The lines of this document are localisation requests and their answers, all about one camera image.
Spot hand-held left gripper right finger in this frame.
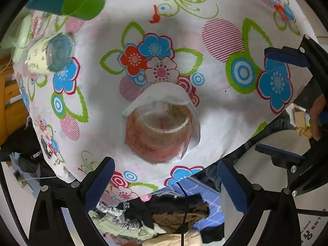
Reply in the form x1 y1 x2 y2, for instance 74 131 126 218
217 159 304 246

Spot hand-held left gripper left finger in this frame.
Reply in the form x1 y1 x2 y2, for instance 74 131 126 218
29 156 116 246

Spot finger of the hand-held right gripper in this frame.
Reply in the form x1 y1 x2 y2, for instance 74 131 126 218
264 34 328 100
255 143 328 198

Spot clear cup with paper sleeve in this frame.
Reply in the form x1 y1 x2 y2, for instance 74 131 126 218
122 82 202 165

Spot clear cup with printed label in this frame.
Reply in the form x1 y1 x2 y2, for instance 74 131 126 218
24 32 76 75

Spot green plastic cup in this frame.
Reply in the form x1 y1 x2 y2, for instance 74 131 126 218
61 0 106 21

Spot blue checked cloth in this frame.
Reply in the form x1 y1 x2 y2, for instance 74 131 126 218
164 175 226 226

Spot cardboard box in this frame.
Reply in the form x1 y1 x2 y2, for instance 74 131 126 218
293 105 313 139

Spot pile of clothes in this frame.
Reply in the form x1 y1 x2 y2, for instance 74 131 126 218
88 192 226 246

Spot floral printed tablecloth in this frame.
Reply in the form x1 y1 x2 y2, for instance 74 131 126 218
13 0 319 205

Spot black cloth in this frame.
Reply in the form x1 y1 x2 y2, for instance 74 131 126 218
0 122 60 185

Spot wooden furniture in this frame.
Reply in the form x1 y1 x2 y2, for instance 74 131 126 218
0 58 29 137

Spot pale green plastic container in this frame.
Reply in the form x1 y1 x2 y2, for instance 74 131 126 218
11 14 35 60

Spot black cable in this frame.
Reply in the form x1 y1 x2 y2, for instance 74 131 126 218
177 181 189 246

